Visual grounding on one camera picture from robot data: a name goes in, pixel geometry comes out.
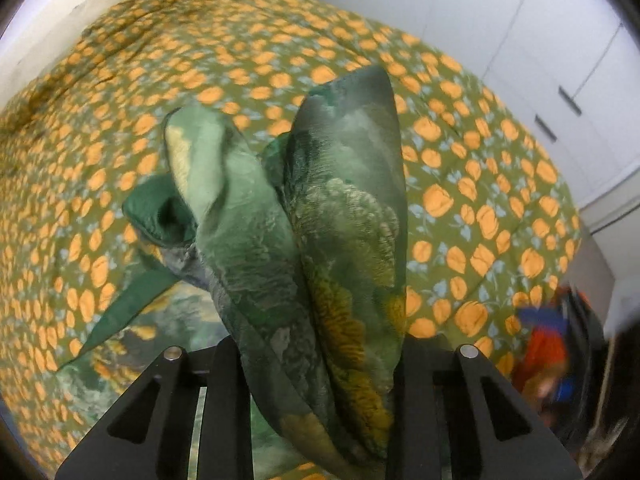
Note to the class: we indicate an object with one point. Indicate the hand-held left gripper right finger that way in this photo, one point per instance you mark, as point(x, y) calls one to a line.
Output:
point(417, 390)

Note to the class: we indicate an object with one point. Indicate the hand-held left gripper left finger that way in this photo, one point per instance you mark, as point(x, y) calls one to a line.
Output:
point(227, 390)

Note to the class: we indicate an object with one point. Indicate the green patterned silk scarf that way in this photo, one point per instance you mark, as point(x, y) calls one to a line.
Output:
point(340, 210)

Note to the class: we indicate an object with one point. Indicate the floral green orange quilt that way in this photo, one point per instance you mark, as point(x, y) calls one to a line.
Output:
point(450, 110)

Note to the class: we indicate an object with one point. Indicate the white wardrobe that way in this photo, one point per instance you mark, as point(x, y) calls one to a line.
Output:
point(575, 35)

